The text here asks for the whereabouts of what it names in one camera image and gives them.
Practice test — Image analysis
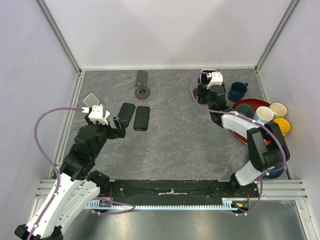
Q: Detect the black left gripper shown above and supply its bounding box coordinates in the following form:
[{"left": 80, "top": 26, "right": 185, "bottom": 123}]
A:
[{"left": 86, "top": 114, "right": 127, "bottom": 158}]

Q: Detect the black phone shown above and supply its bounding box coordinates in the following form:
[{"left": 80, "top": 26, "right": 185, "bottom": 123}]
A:
[
  {"left": 117, "top": 102, "right": 136, "bottom": 128},
  {"left": 133, "top": 106, "right": 150, "bottom": 131}
]

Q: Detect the black clamp phone stand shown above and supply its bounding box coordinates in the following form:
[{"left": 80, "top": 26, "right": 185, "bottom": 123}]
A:
[{"left": 192, "top": 86, "right": 208, "bottom": 105}]

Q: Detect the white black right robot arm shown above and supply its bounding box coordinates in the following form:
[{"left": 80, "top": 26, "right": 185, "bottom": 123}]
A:
[{"left": 191, "top": 70, "right": 291, "bottom": 197}]

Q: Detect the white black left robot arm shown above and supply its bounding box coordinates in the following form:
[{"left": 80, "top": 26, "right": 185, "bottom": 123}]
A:
[{"left": 14, "top": 114, "right": 126, "bottom": 240}]

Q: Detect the white metal phone stand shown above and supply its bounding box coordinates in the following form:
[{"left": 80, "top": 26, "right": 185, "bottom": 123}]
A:
[{"left": 83, "top": 93, "right": 100, "bottom": 108}]

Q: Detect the round wooden base phone stand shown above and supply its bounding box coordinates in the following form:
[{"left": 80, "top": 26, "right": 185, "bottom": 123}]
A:
[{"left": 134, "top": 70, "right": 151, "bottom": 100}]

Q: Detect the dark blue mug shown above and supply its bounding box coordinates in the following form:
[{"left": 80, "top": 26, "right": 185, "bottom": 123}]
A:
[{"left": 227, "top": 81, "right": 249, "bottom": 103}]

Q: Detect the grey green mug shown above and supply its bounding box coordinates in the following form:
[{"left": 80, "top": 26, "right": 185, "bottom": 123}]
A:
[{"left": 235, "top": 103, "right": 254, "bottom": 119}]

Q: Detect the red round tray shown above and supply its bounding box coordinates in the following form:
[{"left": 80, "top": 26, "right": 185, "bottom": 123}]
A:
[{"left": 229, "top": 98, "right": 272, "bottom": 146}]

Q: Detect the white light blue mug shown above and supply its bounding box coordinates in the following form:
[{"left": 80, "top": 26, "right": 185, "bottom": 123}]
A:
[{"left": 253, "top": 106, "right": 274, "bottom": 124}]

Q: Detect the cream mug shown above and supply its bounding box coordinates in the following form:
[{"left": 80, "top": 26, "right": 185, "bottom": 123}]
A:
[{"left": 269, "top": 102, "right": 288, "bottom": 118}]

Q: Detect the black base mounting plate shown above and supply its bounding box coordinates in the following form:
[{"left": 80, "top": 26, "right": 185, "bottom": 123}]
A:
[{"left": 98, "top": 179, "right": 259, "bottom": 206}]

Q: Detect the yellow mug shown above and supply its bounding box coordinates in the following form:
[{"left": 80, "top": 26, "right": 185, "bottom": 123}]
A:
[{"left": 273, "top": 117, "right": 292, "bottom": 136}]

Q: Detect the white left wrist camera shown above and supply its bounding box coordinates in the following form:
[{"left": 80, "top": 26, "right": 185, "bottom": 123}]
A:
[{"left": 81, "top": 105, "right": 110, "bottom": 125}]

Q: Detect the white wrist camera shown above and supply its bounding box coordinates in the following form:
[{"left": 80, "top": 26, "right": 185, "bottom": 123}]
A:
[
  {"left": 206, "top": 71, "right": 223, "bottom": 89},
  {"left": 81, "top": 105, "right": 110, "bottom": 125}
]

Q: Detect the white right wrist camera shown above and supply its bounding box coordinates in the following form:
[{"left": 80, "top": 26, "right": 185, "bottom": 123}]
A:
[{"left": 206, "top": 71, "right": 223, "bottom": 89}]

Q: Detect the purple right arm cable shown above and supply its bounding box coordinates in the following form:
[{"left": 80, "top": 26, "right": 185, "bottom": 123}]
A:
[{"left": 190, "top": 71, "right": 288, "bottom": 217}]

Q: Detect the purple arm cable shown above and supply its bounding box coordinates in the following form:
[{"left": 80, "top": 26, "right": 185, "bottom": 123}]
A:
[
  {"left": 26, "top": 107, "right": 137, "bottom": 240},
  {"left": 190, "top": 71, "right": 288, "bottom": 217}
]

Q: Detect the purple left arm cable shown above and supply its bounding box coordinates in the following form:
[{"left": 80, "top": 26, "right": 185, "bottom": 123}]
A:
[{"left": 26, "top": 107, "right": 137, "bottom": 240}]

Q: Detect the aluminium frame post right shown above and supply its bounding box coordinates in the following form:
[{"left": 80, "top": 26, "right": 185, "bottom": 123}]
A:
[{"left": 254, "top": 0, "right": 300, "bottom": 73}]

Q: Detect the aluminium frame post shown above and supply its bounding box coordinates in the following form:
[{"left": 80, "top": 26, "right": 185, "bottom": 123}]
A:
[
  {"left": 254, "top": 0, "right": 300, "bottom": 73},
  {"left": 35, "top": 0, "right": 82, "bottom": 75}
]

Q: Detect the grey slotted cable duct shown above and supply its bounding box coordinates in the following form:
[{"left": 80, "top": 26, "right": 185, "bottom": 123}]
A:
[{"left": 84, "top": 198, "right": 239, "bottom": 211}]

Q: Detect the aluminium frame post left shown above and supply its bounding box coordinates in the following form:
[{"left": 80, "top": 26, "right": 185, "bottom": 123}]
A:
[{"left": 35, "top": 0, "right": 82, "bottom": 75}]

